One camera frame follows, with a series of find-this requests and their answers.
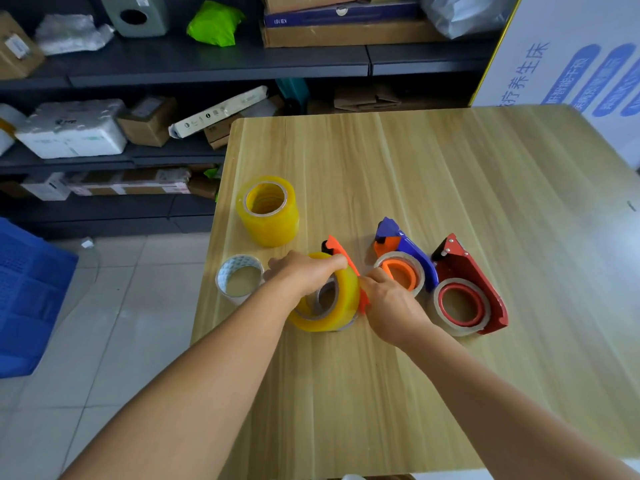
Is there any folded brown cardboard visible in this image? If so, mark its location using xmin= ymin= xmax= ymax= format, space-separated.
xmin=333 ymin=84 xmax=402 ymax=112

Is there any teal box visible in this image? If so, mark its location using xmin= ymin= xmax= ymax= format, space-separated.
xmin=274 ymin=77 xmax=311 ymax=113

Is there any small white box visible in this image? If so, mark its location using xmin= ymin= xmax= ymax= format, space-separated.
xmin=20 ymin=172 xmax=72 ymax=202

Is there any dark brown box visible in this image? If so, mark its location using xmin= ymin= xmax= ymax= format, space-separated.
xmin=187 ymin=167 xmax=221 ymax=200

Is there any grey-green tissue box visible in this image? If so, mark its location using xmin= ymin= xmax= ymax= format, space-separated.
xmin=100 ymin=0 xmax=170 ymax=39

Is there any person's left forearm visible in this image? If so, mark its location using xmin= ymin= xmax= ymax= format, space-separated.
xmin=59 ymin=282 xmax=301 ymax=480

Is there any tall yellow tape roll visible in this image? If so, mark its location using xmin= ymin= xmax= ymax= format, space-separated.
xmin=235 ymin=175 xmax=300 ymax=248

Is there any person's right forearm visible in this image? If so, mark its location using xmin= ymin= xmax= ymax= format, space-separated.
xmin=397 ymin=320 xmax=640 ymax=480

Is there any person's left hand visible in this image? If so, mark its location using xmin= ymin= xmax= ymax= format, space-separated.
xmin=263 ymin=250 xmax=349 ymax=301

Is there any grey plastic bag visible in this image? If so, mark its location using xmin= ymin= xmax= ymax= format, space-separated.
xmin=419 ymin=0 xmax=519 ymax=41

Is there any white foam box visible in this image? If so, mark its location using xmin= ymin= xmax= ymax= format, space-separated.
xmin=14 ymin=98 xmax=128 ymax=160

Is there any white roll with yellow tape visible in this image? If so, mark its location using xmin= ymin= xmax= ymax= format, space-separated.
xmin=0 ymin=103 xmax=29 ymax=157

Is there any white bubble wrap bundle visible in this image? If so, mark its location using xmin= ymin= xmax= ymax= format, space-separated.
xmin=34 ymin=13 xmax=115 ymax=57

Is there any clear white tape roll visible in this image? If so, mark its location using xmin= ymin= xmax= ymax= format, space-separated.
xmin=215 ymin=254 xmax=265 ymax=306

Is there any red tape dispenser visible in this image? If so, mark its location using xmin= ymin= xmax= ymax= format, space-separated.
xmin=430 ymin=233 xmax=510 ymax=336

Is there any white board with blue print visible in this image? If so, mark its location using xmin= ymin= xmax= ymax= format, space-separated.
xmin=469 ymin=0 xmax=640 ymax=171

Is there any small brown cardboard box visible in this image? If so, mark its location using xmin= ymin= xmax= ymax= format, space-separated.
xmin=116 ymin=96 xmax=179 ymax=148

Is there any brown cardboard box with label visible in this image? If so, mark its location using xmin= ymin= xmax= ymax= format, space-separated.
xmin=0 ymin=10 xmax=46 ymax=81

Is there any flat brown parcel with labels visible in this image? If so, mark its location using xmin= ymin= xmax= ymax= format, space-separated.
xmin=67 ymin=168 xmax=192 ymax=197

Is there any blue plastic crate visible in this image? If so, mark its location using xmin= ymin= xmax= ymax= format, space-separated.
xmin=0 ymin=217 xmax=80 ymax=380

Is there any long white narrow box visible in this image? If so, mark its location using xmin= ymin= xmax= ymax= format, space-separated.
xmin=168 ymin=85 xmax=270 ymax=140

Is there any flat wide cardboard box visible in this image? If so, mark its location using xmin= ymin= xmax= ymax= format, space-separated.
xmin=260 ymin=19 xmax=448 ymax=49

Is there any person's right hand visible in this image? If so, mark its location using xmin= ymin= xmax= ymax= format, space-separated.
xmin=358 ymin=267 xmax=436 ymax=349

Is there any empty cardboard tape core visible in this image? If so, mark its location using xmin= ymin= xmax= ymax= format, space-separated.
xmin=373 ymin=252 xmax=426 ymax=296
xmin=432 ymin=278 xmax=492 ymax=337

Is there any yellow packing tape roll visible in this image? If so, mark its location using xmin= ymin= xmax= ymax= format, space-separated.
xmin=287 ymin=252 xmax=361 ymax=333

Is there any green plastic bag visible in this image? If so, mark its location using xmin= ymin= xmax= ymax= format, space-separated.
xmin=186 ymin=0 xmax=246 ymax=48

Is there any low brown cardboard box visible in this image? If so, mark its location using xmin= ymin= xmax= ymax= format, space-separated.
xmin=203 ymin=113 xmax=245 ymax=151

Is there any blue tape dispenser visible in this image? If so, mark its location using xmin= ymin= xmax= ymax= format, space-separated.
xmin=373 ymin=217 xmax=440 ymax=295

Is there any dark blue flat box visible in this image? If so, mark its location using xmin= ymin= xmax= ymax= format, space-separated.
xmin=263 ymin=0 xmax=422 ymax=29

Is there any dark metal shelf unit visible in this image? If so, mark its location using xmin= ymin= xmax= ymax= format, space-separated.
xmin=0 ymin=0 xmax=503 ymax=241

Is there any orange tape dispenser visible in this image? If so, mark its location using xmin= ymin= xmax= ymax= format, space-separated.
xmin=321 ymin=235 xmax=371 ymax=315

